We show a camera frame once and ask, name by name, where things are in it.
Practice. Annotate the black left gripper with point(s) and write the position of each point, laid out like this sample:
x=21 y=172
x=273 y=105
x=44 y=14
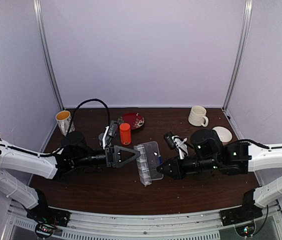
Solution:
x=117 y=161

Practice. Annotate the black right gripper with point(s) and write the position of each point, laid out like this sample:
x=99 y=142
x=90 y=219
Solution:
x=175 y=172

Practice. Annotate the clear plastic pill organizer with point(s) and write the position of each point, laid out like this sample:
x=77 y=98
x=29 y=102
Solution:
x=148 y=161

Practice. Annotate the grey lid pill bottle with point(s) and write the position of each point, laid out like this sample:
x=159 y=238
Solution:
x=102 y=139

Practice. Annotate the orange pill bottle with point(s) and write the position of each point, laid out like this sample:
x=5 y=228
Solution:
x=125 y=133

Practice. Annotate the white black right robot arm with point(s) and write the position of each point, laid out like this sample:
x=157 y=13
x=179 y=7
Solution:
x=205 y=152

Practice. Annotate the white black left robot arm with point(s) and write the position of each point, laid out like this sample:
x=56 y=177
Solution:
x=73 y=154

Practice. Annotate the red floral plate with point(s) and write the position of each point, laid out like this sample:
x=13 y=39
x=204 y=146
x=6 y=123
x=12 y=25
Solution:
x=134 y=119

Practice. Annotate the cream ribbed mug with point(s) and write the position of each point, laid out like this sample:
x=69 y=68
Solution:
x=197 y=116

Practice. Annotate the small white bowl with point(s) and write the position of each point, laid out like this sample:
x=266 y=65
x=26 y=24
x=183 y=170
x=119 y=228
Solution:
x=223 y=133

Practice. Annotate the yellow interior patterned mug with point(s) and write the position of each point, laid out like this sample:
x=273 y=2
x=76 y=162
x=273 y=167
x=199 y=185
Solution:
x=63 y=119

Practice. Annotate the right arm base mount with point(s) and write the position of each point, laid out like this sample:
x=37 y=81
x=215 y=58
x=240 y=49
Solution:
x=242 y=218

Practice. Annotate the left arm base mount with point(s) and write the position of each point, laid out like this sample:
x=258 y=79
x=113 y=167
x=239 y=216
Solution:
x=47 y=219

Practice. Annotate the left aluminium frame post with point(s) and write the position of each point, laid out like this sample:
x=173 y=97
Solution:
x=46 y=54

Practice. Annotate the aluminium frame post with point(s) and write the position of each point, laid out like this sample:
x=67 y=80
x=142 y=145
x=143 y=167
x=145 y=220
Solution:
x=46 y=54
x=246 y=23

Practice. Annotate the right aluminium frame post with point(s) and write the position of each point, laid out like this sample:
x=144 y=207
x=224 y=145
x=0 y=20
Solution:
x=246 y=23

